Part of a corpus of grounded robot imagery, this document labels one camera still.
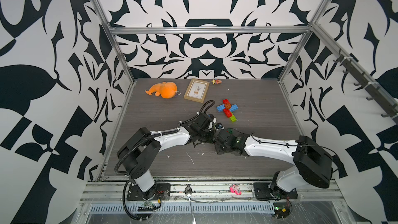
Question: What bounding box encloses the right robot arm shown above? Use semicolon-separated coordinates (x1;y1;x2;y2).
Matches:
214;129;333;198

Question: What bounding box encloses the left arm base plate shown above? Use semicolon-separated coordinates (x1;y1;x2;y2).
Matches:
126;183;171;201

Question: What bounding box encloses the lime lego brick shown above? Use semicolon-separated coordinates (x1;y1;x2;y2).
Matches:
230;115;237;122

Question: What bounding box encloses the pink toy on rail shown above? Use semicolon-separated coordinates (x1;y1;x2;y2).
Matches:
229;184;241;196

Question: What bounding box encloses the orange square lego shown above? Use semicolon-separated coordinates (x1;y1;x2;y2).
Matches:
224;103;232;110

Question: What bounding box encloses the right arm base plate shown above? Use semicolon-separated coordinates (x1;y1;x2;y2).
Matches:
254;183;298;201

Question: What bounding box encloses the blue lego brick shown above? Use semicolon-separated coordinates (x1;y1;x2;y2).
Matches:
229;104;238;112
217;104;225;112

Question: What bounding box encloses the metal spoon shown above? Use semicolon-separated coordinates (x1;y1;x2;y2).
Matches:
184;186;197;224

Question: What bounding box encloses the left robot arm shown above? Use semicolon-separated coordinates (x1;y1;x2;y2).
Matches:
114;100;216;193

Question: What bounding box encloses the small toy figure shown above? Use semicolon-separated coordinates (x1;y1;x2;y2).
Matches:
212;79;222;85

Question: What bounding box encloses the orange plush toy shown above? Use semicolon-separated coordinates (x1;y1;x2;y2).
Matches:
145;82;178;99

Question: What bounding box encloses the wall hook rack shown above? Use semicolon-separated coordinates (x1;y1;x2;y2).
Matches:
334;48;398;124

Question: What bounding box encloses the wooden picture frame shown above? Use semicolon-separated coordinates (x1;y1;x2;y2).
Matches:
183;79;210;103

